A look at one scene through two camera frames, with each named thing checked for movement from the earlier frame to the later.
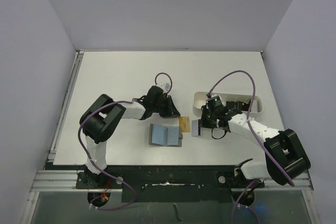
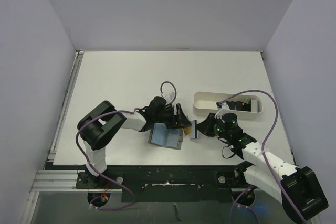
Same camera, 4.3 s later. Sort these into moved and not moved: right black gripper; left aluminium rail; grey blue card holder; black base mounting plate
Moved: right black gripper
Not moved: grey blue card holder; left aluminium rail; black base mounting plate
